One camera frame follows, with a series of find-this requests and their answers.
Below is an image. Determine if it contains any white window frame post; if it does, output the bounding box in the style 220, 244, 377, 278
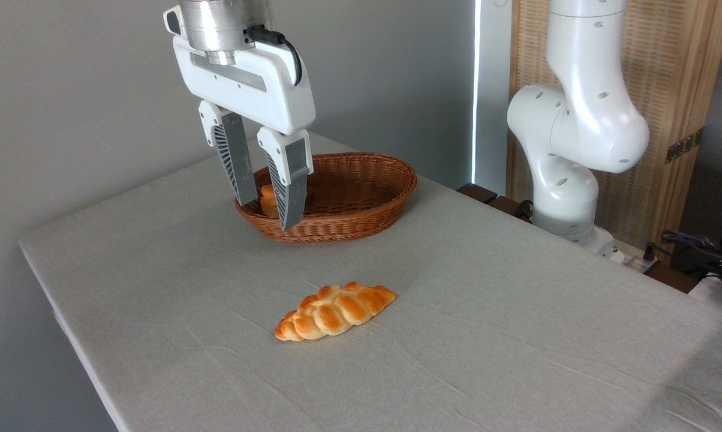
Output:
473, 0, 513, 196

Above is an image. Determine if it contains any brass screen hinge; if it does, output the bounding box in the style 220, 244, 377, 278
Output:
666, 127, 705, 164

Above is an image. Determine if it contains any light grey tablecloth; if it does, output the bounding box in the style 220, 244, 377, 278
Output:
18, 131, 722, 432

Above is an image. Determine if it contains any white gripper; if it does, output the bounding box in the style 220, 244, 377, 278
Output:
173, 36, 316, 232

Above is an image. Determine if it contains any brown wicker basket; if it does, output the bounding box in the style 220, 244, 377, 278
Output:
235, 152, 418, 243

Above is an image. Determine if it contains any white power strip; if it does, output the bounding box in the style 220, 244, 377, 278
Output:
612, 240, 661, 274

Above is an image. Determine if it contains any braided golden bread loaf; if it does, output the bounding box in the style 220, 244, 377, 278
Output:
274, 281, 398, 342

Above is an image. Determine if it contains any black cable bundle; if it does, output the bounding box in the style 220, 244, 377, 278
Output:
660, 230, 722, 283

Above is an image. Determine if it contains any dark brown wooden block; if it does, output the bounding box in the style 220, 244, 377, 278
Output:
487, 196, 533, 223
457, 183, 498, 205

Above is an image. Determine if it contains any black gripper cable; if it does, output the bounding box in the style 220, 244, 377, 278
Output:
247, 25, 303, 86

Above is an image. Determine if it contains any small round bread roll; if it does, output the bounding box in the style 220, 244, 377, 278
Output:
260, 184, 309, 219

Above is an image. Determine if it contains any wooden bamboo folding screen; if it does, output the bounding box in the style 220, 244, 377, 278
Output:
508, 0, 722, 253

